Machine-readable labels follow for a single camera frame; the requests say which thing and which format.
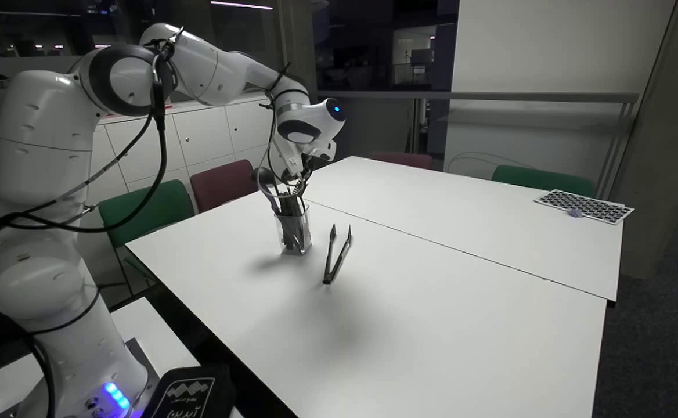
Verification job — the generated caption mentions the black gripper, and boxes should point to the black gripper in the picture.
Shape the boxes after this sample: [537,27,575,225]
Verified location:
[297,150,331,178]

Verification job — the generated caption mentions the black metal tongs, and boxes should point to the black metal tongs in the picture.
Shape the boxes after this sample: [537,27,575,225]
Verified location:
[320,222,356,287]

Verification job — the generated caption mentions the white robot base table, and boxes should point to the white robot base table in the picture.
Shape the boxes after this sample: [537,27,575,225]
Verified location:
[0,297,201,418]

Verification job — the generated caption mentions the clear plastic utensil holder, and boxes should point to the clear plastic utensil holder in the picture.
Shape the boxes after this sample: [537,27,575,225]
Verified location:
[278,211,315,256]

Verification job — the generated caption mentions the black ladle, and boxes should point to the black ladle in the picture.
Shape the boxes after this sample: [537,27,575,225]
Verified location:
[253,168,288,221]

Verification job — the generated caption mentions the dark red chair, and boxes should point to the dark red chair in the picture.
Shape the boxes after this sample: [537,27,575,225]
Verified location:
[369,150,443,173]
[188,157,257,214]

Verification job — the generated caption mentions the white cabinet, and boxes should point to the white cabinet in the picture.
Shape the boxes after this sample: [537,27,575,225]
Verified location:
[82,96,288,286]

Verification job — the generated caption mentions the grey metal railing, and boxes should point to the grey metal railing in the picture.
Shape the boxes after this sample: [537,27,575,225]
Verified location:
[342,89,639,106]

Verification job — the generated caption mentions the green chair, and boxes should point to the green chair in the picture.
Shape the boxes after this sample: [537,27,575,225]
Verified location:
[95,178,198,252]
[489,162,598,198]

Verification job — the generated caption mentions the black device with white print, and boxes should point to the black device with white print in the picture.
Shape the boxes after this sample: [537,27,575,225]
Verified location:
[141,365,237,418]

